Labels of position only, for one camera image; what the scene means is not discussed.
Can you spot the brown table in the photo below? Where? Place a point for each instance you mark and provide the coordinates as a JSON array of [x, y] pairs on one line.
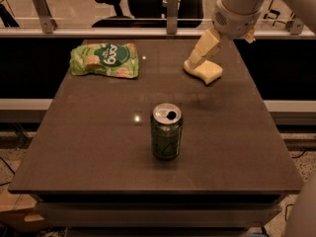
[[91, 161]]

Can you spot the metal railing bracket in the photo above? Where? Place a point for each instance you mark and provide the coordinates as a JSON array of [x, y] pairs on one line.
[[294, 26], [47, 23], [172, 17]]

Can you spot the right metal railing bracket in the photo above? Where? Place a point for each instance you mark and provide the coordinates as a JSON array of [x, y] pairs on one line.
[[294, 26]]

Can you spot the wooden chair in background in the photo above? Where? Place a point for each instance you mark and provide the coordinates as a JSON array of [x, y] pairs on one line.
[[278, 13]]

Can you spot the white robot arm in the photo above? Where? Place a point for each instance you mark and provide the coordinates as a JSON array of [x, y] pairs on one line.
[[302, 219]]

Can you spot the green snack bag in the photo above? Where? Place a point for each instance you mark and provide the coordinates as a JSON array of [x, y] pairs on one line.
[[108, 59]]

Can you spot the cardboard box on floor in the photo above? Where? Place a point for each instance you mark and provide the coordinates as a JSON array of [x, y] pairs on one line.
[[18, 212]]

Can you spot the left metal railing bracket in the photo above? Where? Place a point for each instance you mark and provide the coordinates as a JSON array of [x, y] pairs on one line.
[[47, 23]]

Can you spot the green soda can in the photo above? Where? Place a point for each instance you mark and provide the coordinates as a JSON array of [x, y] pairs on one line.
[[166, 131]]

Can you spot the middle metal railing bracket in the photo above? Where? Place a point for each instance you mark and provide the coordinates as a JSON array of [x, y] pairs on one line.
[[172, 17]]

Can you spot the black office chair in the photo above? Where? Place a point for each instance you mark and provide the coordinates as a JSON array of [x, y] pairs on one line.
[[151, 14]]

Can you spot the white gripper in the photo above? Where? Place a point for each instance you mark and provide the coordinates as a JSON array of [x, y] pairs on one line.
[[236, 24]]

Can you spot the yellow sponge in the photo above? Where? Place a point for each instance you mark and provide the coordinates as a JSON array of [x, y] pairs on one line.
[[207, 72]]

